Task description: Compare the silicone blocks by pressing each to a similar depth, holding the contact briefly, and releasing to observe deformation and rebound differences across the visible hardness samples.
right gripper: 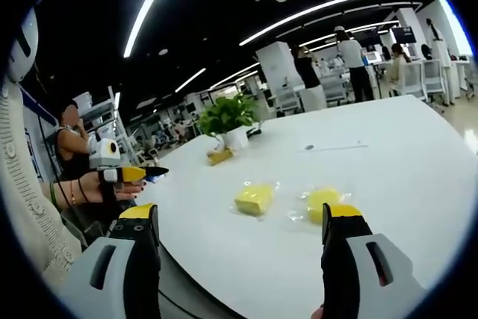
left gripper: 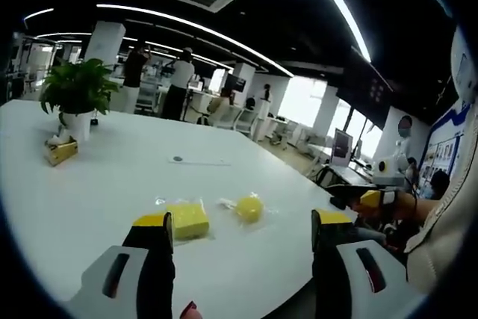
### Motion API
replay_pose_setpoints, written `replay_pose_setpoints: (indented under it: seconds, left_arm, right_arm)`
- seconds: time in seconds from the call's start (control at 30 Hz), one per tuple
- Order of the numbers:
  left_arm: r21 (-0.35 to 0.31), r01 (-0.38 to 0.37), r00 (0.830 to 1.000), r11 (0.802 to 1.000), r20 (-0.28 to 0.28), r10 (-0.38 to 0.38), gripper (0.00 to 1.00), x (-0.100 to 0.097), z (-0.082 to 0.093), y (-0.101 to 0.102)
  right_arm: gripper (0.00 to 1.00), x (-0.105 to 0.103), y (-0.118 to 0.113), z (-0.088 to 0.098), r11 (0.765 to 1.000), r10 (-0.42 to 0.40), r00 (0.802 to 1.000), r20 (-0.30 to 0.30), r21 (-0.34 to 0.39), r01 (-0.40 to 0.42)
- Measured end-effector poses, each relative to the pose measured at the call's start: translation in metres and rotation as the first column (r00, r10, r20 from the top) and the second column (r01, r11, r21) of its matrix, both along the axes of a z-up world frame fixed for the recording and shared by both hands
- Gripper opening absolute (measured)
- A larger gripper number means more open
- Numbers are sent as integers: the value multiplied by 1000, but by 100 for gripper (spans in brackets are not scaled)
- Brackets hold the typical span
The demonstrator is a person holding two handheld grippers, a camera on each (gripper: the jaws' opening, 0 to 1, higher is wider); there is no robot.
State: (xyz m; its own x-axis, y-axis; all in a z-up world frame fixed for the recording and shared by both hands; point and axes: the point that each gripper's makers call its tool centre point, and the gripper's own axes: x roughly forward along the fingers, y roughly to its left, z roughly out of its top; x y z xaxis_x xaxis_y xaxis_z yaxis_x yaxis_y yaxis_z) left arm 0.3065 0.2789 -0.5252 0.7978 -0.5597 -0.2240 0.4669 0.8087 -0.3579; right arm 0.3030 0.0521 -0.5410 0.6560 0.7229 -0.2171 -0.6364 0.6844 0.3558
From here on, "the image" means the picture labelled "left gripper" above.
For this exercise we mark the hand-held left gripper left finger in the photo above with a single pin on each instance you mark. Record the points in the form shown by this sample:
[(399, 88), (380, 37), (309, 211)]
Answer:
[(123, 274)]

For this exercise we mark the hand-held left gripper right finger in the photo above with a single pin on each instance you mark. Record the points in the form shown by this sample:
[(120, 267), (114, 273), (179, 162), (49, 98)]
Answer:
[(336, 278)]

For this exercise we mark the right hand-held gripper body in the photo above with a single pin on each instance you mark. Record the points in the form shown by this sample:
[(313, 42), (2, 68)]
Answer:
[(388, 173)]

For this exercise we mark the yellow sponge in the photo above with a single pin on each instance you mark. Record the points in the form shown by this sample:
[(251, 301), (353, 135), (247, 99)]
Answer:
[(188, 220)]

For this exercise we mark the small yellow item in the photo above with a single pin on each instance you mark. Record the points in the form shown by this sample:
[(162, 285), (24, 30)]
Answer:
[(248, 208)]

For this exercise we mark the person's left hand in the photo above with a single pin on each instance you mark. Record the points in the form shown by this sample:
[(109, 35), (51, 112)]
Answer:
[(191, 311)]

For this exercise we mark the black office chair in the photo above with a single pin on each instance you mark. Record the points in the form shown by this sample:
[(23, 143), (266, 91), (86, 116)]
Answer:
[(336, 181)]

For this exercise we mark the person's beige clothing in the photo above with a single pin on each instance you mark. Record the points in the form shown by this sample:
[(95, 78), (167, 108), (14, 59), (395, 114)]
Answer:
[(444, 229)]

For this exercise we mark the yellow tissue box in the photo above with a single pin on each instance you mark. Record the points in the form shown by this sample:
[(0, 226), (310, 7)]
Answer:
[(61, 151)]

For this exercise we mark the white office chair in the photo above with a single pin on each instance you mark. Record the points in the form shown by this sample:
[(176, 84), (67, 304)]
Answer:
[(244, 119)]

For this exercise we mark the small black object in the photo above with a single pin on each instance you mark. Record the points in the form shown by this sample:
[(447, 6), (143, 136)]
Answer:
[(95, 121)]

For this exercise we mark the long ceiling light strip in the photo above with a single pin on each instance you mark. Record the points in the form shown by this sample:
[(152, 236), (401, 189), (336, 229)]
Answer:
[(194, 27), (341, 5)]

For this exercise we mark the green potted plant white pot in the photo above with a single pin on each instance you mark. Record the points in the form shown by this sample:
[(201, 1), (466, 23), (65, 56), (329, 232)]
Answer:
[(76, 91)]

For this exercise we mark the blue wall poster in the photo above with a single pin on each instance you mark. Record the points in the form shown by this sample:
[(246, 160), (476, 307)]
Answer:
[(446, 147)]

